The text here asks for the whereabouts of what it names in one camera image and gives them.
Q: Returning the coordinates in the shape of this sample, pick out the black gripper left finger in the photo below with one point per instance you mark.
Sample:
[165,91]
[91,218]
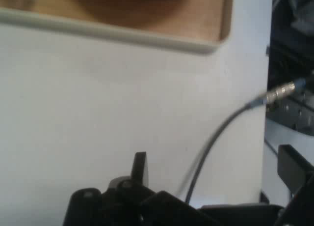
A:
[105,208]

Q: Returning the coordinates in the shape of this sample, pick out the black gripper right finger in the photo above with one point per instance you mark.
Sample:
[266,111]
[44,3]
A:
[299,177]

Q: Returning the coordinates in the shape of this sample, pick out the wooden tray with white rim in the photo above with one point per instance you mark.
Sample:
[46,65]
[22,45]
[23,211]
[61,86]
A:
[147,22]

